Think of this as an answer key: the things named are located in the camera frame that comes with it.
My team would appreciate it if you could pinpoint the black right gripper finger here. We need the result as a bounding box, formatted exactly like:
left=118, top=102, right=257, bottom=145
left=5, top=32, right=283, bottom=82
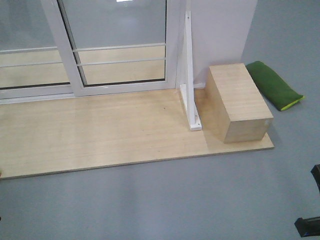
left=310, top=164, right=320, bottom=191

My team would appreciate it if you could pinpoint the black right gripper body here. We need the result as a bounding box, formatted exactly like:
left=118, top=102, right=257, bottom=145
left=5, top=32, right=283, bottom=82
left=294, top=216, right=320, bottom=238

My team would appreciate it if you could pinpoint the white framed sliding glass door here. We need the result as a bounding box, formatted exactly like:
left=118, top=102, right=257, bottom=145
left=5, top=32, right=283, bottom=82
left=41, top=0, right=182, bottom=97

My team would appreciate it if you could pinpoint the white fixed glass door panel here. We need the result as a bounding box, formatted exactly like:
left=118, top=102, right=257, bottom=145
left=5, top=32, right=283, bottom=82
left=0, top=0, right=73, bottom=104

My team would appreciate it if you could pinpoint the green sandbag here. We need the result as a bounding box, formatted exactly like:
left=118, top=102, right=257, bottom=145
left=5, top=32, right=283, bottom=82
left=245, top=61, right=305, bottom=112

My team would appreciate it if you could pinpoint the light wooden box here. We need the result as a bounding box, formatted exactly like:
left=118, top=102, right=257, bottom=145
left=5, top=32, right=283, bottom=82
left=204, top=63, right=273, bottom=143

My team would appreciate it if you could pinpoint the white triangular support brace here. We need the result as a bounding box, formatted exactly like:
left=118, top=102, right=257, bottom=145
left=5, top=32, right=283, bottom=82
left=177, top=10, right=202, bottom=131

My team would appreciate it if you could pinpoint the light wooden base platform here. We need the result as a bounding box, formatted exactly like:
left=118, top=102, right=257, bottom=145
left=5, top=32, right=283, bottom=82
left=0, top=89, right=274, bottom=180

